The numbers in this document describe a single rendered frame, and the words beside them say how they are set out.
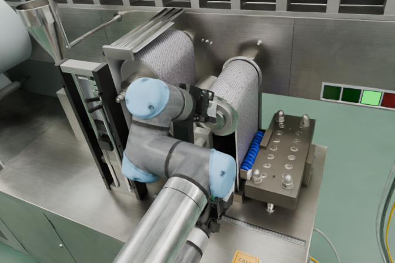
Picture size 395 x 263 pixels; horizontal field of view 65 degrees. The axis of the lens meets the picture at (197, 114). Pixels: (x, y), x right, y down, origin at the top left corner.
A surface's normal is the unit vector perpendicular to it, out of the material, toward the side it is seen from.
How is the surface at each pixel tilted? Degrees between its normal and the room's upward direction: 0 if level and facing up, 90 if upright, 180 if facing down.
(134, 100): 50
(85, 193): 0
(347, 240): 0
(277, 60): 90
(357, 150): 0
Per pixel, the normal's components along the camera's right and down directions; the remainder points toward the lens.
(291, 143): -0.11, -0.80
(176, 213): 0.34, -0.50
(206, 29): -0.42, 0.58
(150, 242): 0.07, -0.66
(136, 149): -0.40, -0.15
